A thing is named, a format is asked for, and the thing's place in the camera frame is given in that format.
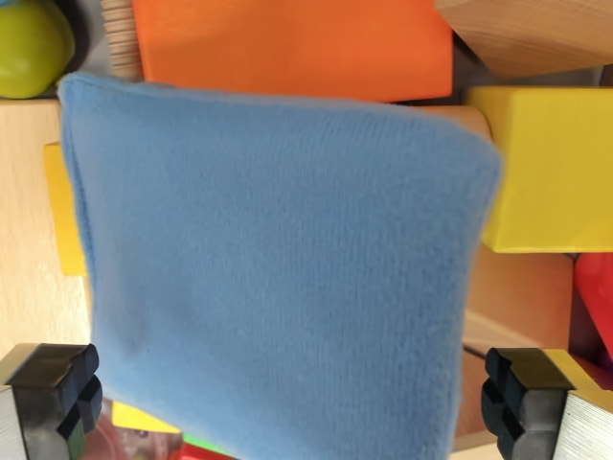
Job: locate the black silver gripper left finger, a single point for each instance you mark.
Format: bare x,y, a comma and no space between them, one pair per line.
43,397

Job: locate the green wooden block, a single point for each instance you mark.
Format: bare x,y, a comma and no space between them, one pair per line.
196,440

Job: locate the flat yellow wooden block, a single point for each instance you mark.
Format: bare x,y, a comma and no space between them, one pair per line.
64,215

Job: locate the long orange wooden block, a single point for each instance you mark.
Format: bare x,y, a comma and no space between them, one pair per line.
297,45

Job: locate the blue cloth bean bag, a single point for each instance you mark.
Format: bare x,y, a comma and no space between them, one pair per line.
287,268

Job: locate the rounded natural wooden piece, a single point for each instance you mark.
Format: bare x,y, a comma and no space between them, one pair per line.
467,122

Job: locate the small red wooden block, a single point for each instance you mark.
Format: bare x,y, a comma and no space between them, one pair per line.
196,453

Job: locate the red foam block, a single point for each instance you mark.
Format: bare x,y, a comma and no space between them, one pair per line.
596,297

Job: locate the small yellow wooden block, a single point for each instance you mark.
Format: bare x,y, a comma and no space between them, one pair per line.
139,419

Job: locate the yellow wooden cube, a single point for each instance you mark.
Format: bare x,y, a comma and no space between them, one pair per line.
555,167

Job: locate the ribbed wooden peg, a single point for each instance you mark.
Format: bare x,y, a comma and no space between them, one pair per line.
122,38

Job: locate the black silver gripper right finger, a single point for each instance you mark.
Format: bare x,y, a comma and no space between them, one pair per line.
536,412

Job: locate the large natural wooden block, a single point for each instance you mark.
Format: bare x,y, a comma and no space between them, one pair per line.
29,215

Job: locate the olive green toy pear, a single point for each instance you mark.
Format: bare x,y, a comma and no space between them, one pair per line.
29,52

